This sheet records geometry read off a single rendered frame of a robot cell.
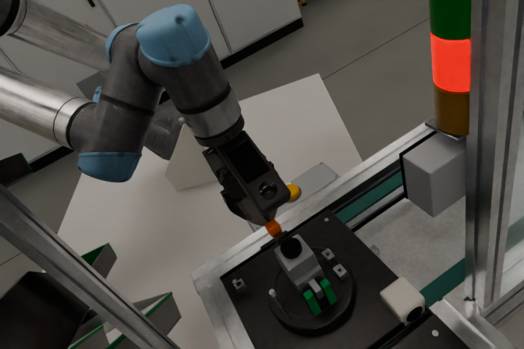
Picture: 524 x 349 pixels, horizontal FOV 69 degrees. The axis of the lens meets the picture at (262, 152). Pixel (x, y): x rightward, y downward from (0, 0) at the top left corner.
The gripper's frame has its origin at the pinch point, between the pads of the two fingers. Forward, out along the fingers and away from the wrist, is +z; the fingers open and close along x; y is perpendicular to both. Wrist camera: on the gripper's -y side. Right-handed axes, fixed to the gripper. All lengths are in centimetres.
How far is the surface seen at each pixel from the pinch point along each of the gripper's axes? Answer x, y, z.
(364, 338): -2.0, -19.5, 9.2
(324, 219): -9.8, 1.3, 9.1
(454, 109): -16.7, -21.7, -23.0
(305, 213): -8.0, 6.0, 10.3
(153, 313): 21.0, -5.0, -2.7
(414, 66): -161, 145, 107
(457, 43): -16.8, -21.9, -29.6
